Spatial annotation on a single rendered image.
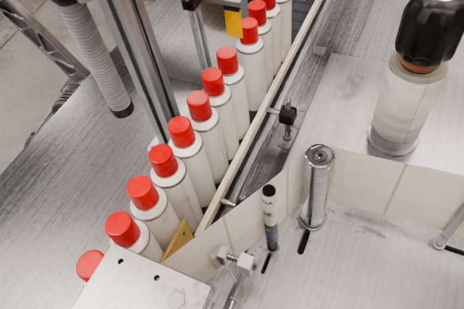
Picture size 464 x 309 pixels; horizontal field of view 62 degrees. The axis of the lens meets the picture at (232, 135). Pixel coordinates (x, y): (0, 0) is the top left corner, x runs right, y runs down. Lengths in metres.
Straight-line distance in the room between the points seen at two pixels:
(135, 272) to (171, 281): 0.04
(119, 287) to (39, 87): 2.21
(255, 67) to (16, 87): 2.05
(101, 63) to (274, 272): 0.40
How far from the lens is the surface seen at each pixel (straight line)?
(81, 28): 0.49
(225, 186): 0.67
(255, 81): 0.74
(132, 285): 0.38
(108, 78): 0.54
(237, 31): 0.68
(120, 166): 0.85
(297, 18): 1.04
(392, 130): 0.71
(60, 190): 0.88
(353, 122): 0.80
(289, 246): 0.65
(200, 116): 0.57
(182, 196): 0.57
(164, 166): 0.51
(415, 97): 0.65
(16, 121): 2.42
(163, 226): 0.55
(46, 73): 2.61
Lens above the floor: 1.49
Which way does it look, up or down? 52 degrees down
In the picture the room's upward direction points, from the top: 10 degrees counter-clockwise
